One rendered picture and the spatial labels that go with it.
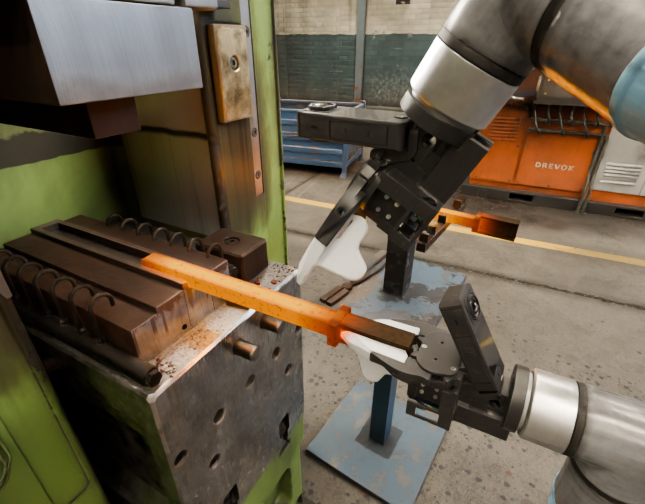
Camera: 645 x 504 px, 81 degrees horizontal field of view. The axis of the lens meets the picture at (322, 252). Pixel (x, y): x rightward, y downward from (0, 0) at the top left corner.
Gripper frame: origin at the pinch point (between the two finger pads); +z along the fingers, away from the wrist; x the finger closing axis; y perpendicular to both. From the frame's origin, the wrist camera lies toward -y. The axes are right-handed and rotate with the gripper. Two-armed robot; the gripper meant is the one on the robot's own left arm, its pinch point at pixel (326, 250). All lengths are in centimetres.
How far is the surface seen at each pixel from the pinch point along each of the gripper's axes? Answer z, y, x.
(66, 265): 32.7, -35.7, -7.0
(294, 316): 11.3, 1.4, -1.4
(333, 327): 7.2, 6.3, -2.2
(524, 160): 58, 48, 354
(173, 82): -3.9, -29.0, 2.5
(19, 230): 45, -57, -2
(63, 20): -9.5, -32.0, -9.5
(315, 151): 167, -128, 334
